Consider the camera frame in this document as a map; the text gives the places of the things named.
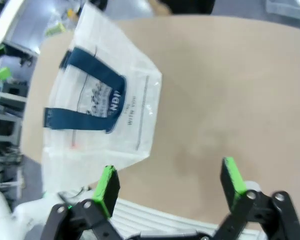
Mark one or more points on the right gripper green-padded left finger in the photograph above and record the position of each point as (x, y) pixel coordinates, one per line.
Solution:
(107, 190)

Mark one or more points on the right gripper green-padded right finger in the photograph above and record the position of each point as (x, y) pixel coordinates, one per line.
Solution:
(233, 185)

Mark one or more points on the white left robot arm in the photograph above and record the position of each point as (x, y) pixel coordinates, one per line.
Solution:
(7, 217)

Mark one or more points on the white ribbed panel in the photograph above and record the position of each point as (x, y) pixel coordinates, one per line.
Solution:
(165, 215)

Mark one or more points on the green box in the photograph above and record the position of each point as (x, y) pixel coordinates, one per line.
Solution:
(1, 73)
(55, 28)

